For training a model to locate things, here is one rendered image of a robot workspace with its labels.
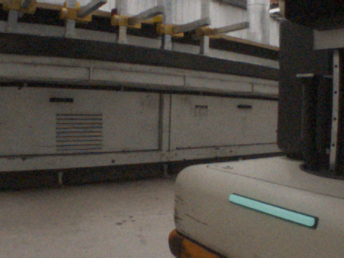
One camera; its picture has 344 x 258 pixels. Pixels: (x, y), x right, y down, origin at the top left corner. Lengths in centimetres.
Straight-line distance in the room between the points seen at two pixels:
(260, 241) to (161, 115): 143
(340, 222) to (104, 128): 146
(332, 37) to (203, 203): 45
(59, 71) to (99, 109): 40
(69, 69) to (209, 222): 101
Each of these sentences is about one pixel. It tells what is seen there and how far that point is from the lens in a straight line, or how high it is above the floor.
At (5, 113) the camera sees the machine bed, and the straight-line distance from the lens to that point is 166.
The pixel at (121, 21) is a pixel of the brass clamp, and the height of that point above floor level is 81.
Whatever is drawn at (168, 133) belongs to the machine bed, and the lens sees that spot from 195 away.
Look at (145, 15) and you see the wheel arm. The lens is 147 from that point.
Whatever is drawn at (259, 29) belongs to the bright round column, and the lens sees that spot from 697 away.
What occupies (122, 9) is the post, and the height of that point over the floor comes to 87.
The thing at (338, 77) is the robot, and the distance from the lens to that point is 80.
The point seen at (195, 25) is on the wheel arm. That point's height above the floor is 80.
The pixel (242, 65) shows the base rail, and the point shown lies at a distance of 200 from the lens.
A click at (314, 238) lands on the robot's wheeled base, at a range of 53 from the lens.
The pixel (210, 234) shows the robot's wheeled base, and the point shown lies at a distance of 70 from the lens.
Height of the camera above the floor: 41
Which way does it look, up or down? 3 degrees down
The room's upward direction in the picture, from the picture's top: 2 degrees clockwise
